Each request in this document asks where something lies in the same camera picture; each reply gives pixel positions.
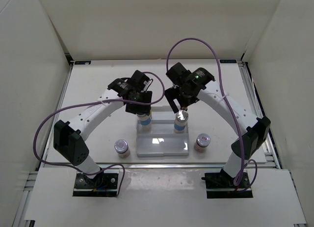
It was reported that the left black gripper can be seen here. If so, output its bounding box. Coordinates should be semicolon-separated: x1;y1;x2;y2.
125;90;152;115

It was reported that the tall silver-lid jar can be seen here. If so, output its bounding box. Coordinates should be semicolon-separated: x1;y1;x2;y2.
174;110;188;133
137;114;152;132

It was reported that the short white-lid jar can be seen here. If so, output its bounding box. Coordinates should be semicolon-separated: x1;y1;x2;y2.
194;133;210;152
114;140;130;158

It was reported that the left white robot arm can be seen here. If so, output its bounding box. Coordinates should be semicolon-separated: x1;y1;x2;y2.
53;70;152;188

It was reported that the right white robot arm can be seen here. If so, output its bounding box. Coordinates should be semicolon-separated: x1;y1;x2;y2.
165;62;270;188

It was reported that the white tiered tray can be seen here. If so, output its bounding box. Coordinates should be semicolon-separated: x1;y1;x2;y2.
136;106;189;158

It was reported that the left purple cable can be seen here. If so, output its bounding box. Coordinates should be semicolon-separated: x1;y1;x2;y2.
32;71;164;197

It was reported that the purple cable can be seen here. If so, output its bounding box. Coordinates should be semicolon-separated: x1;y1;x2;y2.
32;71;164;197
166;37;258;191

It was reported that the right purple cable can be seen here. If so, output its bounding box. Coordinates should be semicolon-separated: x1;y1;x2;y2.
166;37;258;191

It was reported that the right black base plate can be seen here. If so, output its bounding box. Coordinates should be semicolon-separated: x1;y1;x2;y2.
201;172;253;199

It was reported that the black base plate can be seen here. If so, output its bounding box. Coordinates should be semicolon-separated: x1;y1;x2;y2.
201;172;253;199
73;171;120;197

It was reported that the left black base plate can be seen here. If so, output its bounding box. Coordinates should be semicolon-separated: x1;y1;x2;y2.
73;171;120;197

